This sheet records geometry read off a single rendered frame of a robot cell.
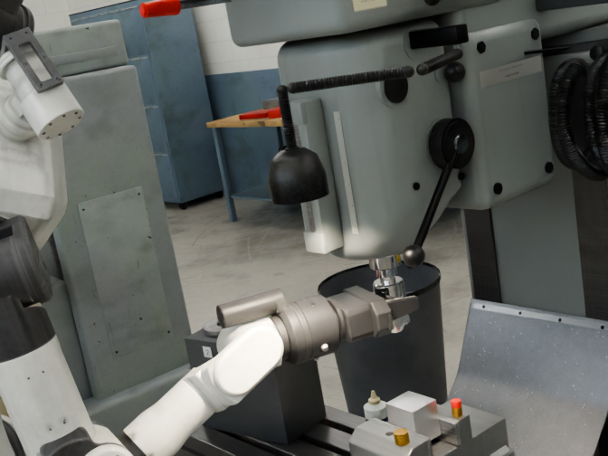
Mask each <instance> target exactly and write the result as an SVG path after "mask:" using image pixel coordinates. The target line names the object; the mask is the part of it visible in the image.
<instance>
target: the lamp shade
mask: <svg viewBox="0 0 608 456"><path fill-rule="evenodd" d="M268 184H269V189H270V194H271V202H272V203H273V204H281V205H285V204H301V203H306V202H310V201H314V200H317V199H319V198H322V197H324V196H326V195H328V194H329V189H328V179H327V173H326V169H325V167H323V165H322V163H321V161H320V159H319V157H318V154H317V153H315V152H313V151H311V150H309V149H307V148H305V147H299V146H297V147H295V148H285V150H282V151H280V152H279V153H278V154H277V155H276V156H275V157H274V158H273V159H272V161H271V163H270V170H269V176H268Z"/></svg>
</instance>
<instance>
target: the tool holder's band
mask: <svg viewBox="0 0 608 456"><path fill-rule="evenodd" d="M403 286H404V279H403V278H401V277H399V276H395V281H393V282H389V283H382V282H381V281H380V279H377V280H375V281H374V282H373V288H374V290H375V291H377V292H390V291H395V290H399V289H401V288H402V287H403Z"/></svg>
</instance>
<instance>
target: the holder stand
mask: <svg viewBox="0 0 608 456"><path fill-rule="evenodd" d="M221 330H222V327H221V325H220V324H219V321H218V318H214V319H212V320H209V321H208V322H206V323H205V324H204V326H203V328H202V329H200V330H198V331H196V332H195V333H194V334H192V335H190V336H188V337H186V338H185V346H186V351H187V355H188V359H189V364H190V368H191V370H192V369H193V368H197V367H199V366H201V365H203V364H204V363H206V362H208V361H209V360H211V359H213V358H214V357H216V356H217V355H218V354H219V353H218V351H217V345H216V344H217V338H218V336H219V334H220V332H221ZM325 417H326V410H325V405H324V399H323V394H322V389H321V383H320V378H319V373H318V363H317V361H315V360H314V359H312V360H309V361H306V362H303V363H300V364H297V365H294V366H293V365H291V364H290V363H288V362H286V361H285V360H282V361H281V366H276V367H275V368H274V369H273V370H272V371H271V372H270V373H269V374H268V375H267V376H266V377H265V378H263V379H262V380H261V381H260V382H259V383H258V384H257V385H256V386H255V387H254V388H253V389H252V390H251V391H250V392H249V393H248V394H247V395H246V396H245V397H244V398H243V399H242V400H241V401H240V402H239V403H237V404H235V405H229V406H228V407H227V408H226V409H225V410H223V411H221V412H219V413H217V412H215V413H214V414H213V415H212V416H211V417H210V418H209V419H208V420H207V421H205V422H204V423H203V426H205V427H209V428H214V429H217V430H222V431H226V432H233V433H237V434H241V435H245V436H250V437H253V438H258V439H262V440H266V441H270V442H277V443H281V444H286V445H289V444H291V443H292V442H294V441H295V440H296V439H298V438H299V437H300V435H302V434H303V433H304V432H306V431H307V430H309V429H310V428H311V427H313V426H314V425H315V424H317V423H318V422H320V421H321V420H322V419H324V418H325Z"/></svg>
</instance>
